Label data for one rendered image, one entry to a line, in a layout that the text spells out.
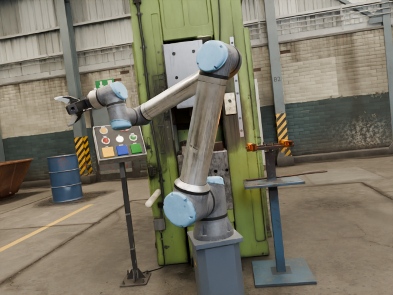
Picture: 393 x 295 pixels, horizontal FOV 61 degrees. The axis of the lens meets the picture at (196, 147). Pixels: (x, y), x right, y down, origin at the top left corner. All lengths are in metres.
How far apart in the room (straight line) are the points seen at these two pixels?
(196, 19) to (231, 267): 1.96
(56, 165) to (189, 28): 4.76
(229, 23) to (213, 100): 1.64
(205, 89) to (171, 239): 1.84
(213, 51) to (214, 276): 0.95
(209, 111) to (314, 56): 7.63
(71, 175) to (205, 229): 5.61
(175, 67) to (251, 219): 1.36
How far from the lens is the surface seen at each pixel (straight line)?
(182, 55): 2.65
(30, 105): 10.52
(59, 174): 6.98
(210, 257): 1.55
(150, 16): 2.91
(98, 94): 1.64
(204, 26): 2.85
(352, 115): 8.87
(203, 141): 1.30
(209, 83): 1.27
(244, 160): 2.76
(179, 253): 2.93
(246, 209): 2.82
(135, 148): 2.48
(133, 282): 2.77
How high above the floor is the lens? 1.09
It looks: 3 degrees down
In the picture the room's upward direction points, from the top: 7 degrees counter-clockwise
